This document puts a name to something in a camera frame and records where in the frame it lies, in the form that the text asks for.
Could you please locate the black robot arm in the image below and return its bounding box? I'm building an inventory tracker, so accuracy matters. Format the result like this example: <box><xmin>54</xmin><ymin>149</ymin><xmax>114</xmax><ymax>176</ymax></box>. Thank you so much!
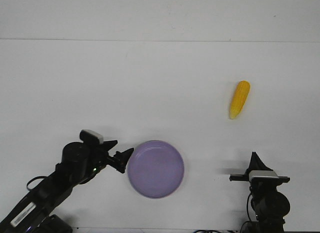
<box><xmin>0</xmin><ymin>140</ymin><xmax>134</xmax><ymax>233</ymax></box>
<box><xmin>229</xmin><ymin>151</ymin><xmax>291</xmax><ymax>233</ymax></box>

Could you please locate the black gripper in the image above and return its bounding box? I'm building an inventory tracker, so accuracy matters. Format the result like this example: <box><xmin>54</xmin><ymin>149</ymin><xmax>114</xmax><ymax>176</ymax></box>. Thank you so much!
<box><xmin>229</xmin><ymin>151</ymin><xmax>291</xmax><ymax>195</ymax></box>
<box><xmin>86</xmin><ymin>140</ymin><xmax>134</xmax><ymax>174</ymax></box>

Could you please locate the yellow corn cob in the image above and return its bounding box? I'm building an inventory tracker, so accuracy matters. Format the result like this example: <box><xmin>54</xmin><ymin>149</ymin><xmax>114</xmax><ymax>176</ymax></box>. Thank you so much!
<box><xmin>229</xmin><ymin>80</ymin><xmax>251</xmax><ymax>120</ymax></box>

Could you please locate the purple round plate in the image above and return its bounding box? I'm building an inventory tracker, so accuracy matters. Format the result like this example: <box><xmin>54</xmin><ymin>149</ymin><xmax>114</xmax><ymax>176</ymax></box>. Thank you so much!
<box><xmin>127</xmin><ymin>140</ymin><xmax>185</xmax><ymax>199</ymax></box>

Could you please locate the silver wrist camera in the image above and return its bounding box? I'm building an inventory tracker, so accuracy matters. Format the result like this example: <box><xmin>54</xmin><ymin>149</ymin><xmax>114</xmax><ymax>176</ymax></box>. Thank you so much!
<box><xmin>79</xmin><ymin>129</ymin><xmax>104</xmax><ymax>146</ymax></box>
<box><xmin>248</xmin><ymin>170</ymin><xmax>279</xmax><ymax>182</ymax></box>

